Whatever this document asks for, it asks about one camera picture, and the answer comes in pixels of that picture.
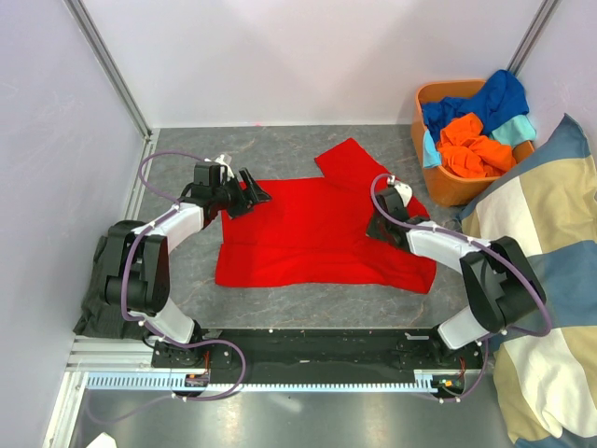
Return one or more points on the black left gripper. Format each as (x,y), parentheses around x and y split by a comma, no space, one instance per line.
(240,209)

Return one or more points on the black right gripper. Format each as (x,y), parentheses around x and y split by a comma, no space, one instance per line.
(372,231)

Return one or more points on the red t shirt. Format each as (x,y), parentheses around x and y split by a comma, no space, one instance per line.
(313,230)

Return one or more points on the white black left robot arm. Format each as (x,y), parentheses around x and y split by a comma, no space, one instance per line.
(136,273)

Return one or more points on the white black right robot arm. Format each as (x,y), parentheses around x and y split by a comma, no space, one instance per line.
(500,285)

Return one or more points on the orange plastic laundry basket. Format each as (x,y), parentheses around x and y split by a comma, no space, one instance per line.
(445,188)

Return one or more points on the orange t shirt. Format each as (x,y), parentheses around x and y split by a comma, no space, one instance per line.
(468,153)

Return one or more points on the blue and beige checked pillow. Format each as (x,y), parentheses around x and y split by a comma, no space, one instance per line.
(545,375)

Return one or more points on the blue and teal t shirt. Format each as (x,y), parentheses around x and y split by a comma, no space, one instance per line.
(500,104)

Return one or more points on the dark green striped folded shirt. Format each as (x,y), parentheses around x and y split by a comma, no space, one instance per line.
(99,319)

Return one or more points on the white object bottom left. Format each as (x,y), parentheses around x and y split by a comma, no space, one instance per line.
(103,440)

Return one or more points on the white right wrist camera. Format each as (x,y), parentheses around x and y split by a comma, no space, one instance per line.
(403,189)

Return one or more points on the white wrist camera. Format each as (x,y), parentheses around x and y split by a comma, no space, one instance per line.
(403,189)
(224,159)

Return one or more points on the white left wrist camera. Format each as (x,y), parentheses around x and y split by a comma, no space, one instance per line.
(224,159)

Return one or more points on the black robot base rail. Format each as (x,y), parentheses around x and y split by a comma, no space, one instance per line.
(402,348)

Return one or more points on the light blue slotted cable duct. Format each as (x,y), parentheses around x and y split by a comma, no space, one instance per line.
(187,382)

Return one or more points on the aluminium corner frame post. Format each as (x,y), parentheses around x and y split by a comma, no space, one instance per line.
(94,38)

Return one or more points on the right aluminium corner post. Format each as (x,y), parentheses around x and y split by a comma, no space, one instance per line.
(537,26)

